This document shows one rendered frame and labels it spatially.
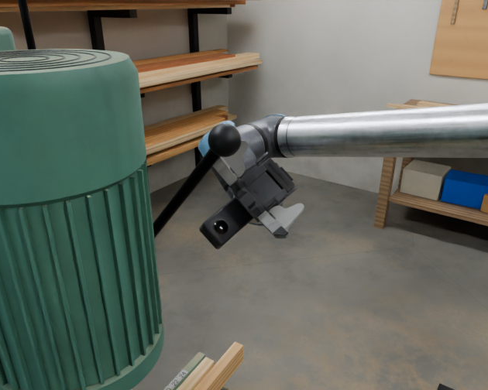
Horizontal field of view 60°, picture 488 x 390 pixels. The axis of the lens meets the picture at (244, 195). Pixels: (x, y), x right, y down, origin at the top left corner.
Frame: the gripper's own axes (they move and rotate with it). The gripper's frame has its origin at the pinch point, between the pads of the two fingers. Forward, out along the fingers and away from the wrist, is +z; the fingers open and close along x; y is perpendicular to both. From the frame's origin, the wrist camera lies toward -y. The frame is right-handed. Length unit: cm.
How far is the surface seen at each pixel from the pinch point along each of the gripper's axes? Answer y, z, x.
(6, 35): -8.7, 7.8, -32.1
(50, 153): -8.8, 26.2, -8.4
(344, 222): 51, -276, 39
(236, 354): -20.4, -28.4, 19.0
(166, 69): 24, -228, -124
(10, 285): -19.0, 21.6, -4.7
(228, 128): 3.0, 12.6, -4.9
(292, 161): 66, -360, -30
